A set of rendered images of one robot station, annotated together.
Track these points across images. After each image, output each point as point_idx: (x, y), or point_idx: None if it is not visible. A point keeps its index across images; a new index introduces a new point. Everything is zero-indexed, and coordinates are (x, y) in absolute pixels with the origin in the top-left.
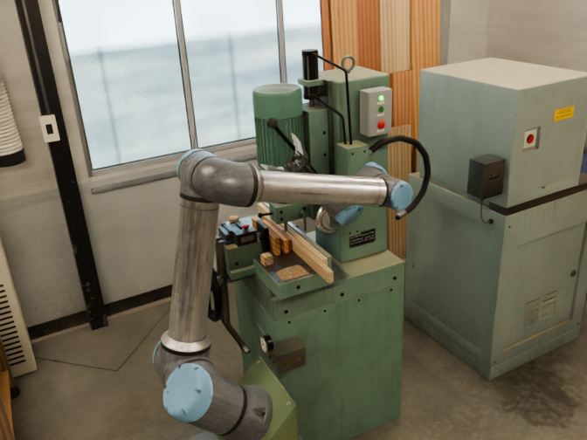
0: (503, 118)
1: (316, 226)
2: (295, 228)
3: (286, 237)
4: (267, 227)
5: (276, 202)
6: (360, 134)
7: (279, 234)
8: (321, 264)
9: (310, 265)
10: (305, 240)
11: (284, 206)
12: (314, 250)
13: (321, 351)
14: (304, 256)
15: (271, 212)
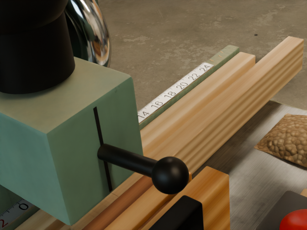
0: None
1: (107, 64)
2: None
3: (133, 193)
4: (180, 199)
5: (52, 98)
6: None
7: (134, 211)
8: (268, 62)
9: (244, 122)
10: (146, 128)
11: (91, 62)
12: (206, 86)
13: None
14: (218, 131)
15: (109, 146)
